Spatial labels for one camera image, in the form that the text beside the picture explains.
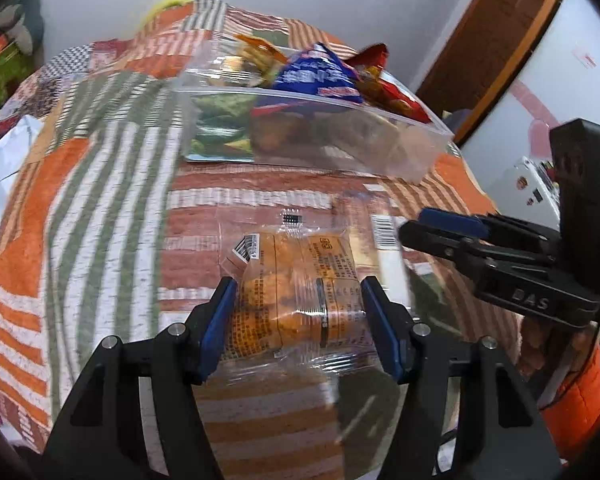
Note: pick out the person's right forearm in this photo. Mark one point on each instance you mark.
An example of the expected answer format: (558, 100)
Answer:
(575, 405)

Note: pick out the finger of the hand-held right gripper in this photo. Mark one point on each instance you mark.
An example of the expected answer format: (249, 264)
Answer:
(450, 220)
(430, 240)

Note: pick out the patchwork striped blanket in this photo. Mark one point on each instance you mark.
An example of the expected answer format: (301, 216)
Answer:
(95, 210)

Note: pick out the yellow object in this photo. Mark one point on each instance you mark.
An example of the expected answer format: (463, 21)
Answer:
(167, 6)

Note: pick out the pink heart sticker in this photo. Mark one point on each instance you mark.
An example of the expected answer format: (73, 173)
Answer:
(540, 140)

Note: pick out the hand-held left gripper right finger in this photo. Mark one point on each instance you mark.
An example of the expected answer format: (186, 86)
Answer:
(382, 325)

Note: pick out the red snack packet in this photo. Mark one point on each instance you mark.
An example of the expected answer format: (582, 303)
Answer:
(380, 90)

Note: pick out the white plastic bag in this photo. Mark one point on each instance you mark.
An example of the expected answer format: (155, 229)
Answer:
(0, 175)

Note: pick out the person's right hand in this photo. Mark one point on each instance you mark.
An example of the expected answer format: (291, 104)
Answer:
(532, 350)

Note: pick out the clear snack packet with barcode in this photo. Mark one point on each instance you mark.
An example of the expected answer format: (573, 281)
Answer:
(375, 230)

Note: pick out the blue snack packet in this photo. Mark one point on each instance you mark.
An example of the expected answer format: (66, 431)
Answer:
(310, 75)

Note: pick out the clear plastic container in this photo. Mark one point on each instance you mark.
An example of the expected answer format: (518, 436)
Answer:
(330, 155)

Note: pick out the green pea snack packet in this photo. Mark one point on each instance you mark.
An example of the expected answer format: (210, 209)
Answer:
(215, 120)

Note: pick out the dark teal cushion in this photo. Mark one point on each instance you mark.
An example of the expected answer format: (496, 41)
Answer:
(32, 10)

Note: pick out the brown wooden door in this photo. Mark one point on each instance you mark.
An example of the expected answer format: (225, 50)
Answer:
(490, 35)

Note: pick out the orange biscuit packet clear wrapper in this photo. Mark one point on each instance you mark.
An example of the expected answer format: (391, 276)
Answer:
(290, 300)

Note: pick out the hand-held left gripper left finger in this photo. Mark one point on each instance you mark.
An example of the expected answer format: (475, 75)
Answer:
(220, 320)

